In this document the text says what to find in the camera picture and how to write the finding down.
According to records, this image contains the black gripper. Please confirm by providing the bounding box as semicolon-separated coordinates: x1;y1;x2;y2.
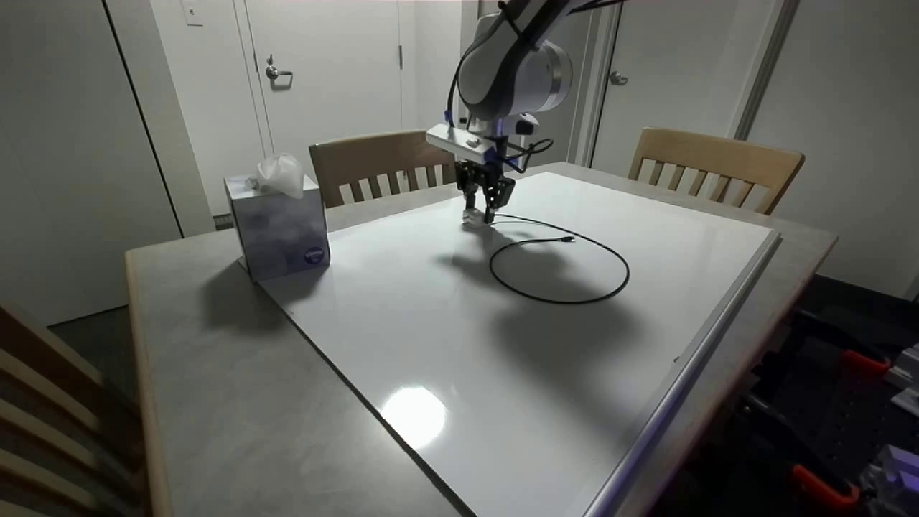
454;153;518;227

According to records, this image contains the black charger cable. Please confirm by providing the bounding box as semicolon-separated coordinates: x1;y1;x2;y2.
484;209;633;307

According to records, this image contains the white double closet door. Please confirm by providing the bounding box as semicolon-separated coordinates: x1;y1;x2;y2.
471;0;600;182

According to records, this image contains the wooden slat-back chair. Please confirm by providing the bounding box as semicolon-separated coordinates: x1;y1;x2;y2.
0;294;151;517
306;126;460;209
626;126;807;219

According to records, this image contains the white door with lever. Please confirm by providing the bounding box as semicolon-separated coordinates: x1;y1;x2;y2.
231;0;419;179

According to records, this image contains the white tissue sheet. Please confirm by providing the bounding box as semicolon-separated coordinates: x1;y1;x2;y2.
253;153;309;201

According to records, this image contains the blue-grey tissue box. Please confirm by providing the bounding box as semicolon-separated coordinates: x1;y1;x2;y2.
223;169;333;284

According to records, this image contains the black robot stand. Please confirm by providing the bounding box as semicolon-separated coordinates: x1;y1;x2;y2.
656;270;919;517

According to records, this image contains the white device with blue light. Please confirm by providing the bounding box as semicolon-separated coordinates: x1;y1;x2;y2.
856;442;919;517

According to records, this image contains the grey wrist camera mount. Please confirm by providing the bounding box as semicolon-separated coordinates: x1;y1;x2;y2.
421;120;514;173

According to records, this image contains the thin black gripper wire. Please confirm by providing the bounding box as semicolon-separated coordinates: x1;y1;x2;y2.
506;132;557;176

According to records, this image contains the white whiteboard with aluminium frame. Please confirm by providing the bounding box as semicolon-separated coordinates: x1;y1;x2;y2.
249;169;784;517

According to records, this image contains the metal lever door handle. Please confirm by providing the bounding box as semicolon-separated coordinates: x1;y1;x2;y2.
261;56;294;94

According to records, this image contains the orange-handled black clamp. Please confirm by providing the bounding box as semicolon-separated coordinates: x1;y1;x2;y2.
834;349;898;386
786;462;865;514

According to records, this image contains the silver metal bracket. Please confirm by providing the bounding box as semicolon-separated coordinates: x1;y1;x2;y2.
893;341;919;420

